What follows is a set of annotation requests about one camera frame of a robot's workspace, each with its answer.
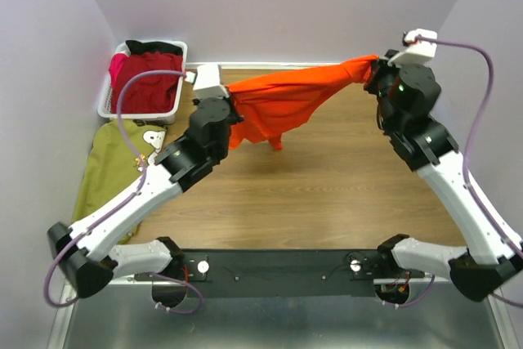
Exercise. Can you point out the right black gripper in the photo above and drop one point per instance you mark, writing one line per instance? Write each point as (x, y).
(377, 79)

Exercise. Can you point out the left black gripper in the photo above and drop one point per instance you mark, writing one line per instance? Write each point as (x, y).
(235, 109)

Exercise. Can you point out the orange t shirt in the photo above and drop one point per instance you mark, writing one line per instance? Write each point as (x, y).
(274, 104)

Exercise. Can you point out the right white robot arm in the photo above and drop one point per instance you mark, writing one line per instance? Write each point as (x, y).
(434, 155)

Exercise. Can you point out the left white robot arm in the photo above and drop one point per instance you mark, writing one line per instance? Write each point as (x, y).
(88, 253)

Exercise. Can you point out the dark red t shirt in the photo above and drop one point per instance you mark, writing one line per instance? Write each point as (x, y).
(150, 94)

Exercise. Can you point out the black t shirt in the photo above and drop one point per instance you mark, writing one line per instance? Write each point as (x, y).
(139, 48)

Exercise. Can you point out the olive green snoopy t shirt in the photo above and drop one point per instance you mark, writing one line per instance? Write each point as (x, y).
(112, 166)

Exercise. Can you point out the pink t shirt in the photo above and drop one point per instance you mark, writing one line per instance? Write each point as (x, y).
(116, 65)

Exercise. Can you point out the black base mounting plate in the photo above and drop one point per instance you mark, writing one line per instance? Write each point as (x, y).
(270, 273)

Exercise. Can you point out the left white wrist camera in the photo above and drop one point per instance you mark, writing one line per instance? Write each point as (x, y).
(206, 82)

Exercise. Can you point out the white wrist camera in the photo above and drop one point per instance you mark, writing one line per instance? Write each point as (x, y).
(419, 48)
(206, 82)

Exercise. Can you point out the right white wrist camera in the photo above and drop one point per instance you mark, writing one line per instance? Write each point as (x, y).
(419, 48)

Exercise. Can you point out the aluminium frame rail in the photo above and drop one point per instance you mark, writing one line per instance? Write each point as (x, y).
(453, 263)

